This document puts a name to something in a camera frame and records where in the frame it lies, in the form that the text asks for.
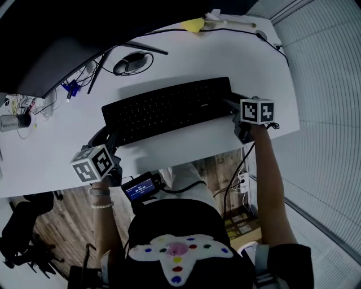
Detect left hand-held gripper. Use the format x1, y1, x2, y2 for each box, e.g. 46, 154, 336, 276
69, 126, 124, 187

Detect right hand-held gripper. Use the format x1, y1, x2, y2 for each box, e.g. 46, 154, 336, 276
222, 91, 276, 144

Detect black keyboard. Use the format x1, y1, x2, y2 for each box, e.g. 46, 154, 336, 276
100, 76, 235, 147

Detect person's left forearm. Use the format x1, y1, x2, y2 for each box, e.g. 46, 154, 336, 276
90, 179, 125, 255

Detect person's right forearm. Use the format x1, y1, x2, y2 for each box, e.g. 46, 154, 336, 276
252, 123, 299, 247

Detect small black display device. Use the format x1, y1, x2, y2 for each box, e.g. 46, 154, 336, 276
121, 170, 166, 203

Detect black computer mouse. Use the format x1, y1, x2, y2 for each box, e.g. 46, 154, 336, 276
112, 51, 149, 76

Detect pale wooden stick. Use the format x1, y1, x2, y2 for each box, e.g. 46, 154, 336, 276
207, 19, 257, 29

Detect person's light trousers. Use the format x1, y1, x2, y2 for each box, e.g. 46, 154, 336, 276
159, 162, 218, 213

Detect white folded paper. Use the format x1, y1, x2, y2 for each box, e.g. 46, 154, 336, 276
203, 9, 223, 23

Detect clear glass tumbler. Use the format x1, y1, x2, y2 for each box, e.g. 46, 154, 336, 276
0, 113, 32, 133

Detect black shirt with star patch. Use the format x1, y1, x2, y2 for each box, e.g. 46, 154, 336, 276
67, 197, 315, 289

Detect black curved monitor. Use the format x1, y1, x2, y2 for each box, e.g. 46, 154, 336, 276
0, 0, 215, 99

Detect black office chair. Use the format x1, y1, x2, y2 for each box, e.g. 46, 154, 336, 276
0, 193, 66, 281

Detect brown cardboard box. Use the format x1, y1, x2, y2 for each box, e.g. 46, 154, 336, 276
224, 210, 262, 248

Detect white round stand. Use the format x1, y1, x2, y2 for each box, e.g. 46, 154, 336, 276
236, 239, 259, 256

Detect blue cable connector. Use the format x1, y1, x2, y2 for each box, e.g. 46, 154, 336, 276
61, 80, 81, 98

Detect white cable bundle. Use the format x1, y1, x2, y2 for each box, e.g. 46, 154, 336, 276
4, 94, 59, 139

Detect white bead bracelet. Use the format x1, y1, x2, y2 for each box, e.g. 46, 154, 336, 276
90, 201, 115, 211

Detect long black cable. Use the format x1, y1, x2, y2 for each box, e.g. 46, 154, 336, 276
142, 27, 290, 67

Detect grey shoulder strap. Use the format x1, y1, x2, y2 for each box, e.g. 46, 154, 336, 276
99, 251, 111, 289
254, 244, 272, 289

